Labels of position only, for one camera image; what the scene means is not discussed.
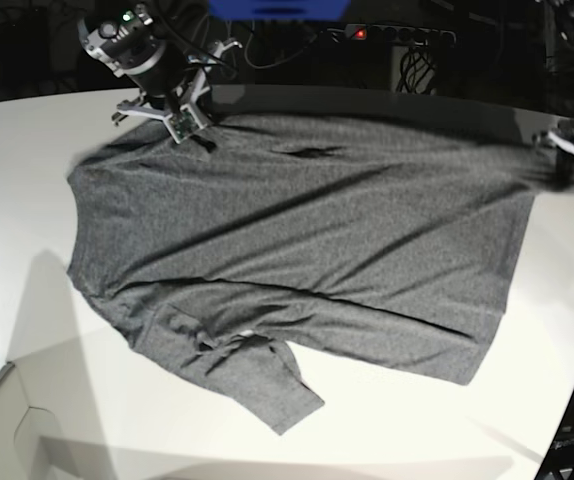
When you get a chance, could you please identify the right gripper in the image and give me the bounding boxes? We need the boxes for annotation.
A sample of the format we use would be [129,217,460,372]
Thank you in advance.
[111,39,242,130]

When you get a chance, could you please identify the grey long-sleeve t-shirt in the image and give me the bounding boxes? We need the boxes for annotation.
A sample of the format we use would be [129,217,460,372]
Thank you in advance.
[68,115,574,434]

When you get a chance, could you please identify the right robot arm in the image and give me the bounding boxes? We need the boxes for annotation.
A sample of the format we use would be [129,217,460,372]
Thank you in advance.
[77,1,242,143]

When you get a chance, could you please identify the blue plastic bin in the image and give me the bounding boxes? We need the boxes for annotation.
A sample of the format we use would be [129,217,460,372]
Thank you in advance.
[208,0,350,21]

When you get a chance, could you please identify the black power strip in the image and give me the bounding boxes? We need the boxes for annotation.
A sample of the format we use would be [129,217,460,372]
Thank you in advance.
[343,24,457,48]

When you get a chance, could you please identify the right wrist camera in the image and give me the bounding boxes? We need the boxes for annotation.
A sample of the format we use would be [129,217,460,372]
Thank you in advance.
[167,110,203,144]

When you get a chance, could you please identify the grey looped cable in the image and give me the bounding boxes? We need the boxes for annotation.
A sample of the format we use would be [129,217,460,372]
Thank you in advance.
[206,14,318,79]

